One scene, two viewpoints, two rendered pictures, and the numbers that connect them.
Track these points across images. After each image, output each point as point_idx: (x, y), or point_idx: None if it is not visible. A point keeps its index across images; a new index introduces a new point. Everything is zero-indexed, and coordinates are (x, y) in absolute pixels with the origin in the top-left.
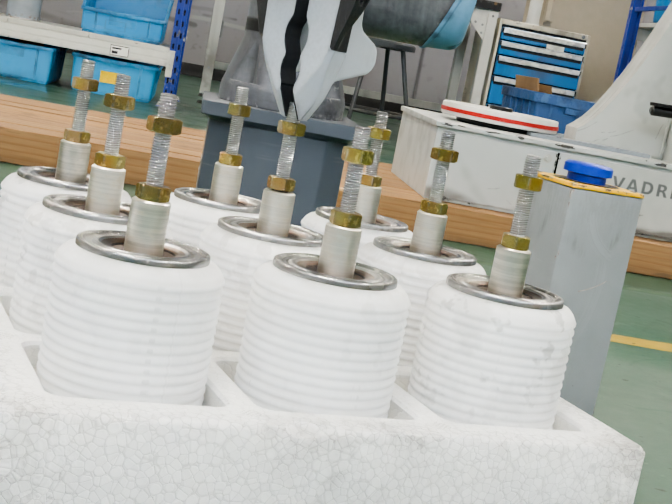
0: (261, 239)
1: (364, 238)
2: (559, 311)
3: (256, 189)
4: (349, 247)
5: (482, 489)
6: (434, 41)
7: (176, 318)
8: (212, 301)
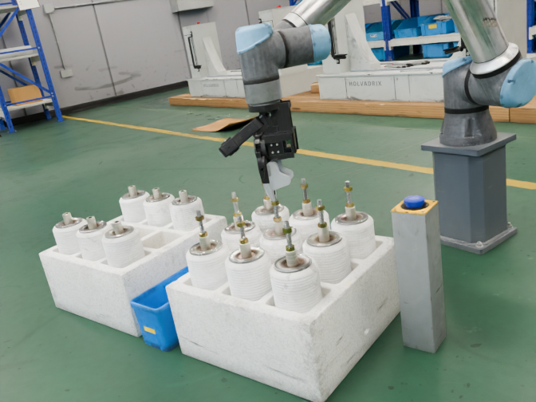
0: (264, 238)
1: (336, 228)
2: (291, 273)
3: (447, 177)
4: (242, 249)
5: (263, 325)
6: (506, 106)
7: (198, 268)
8: (209, 263)
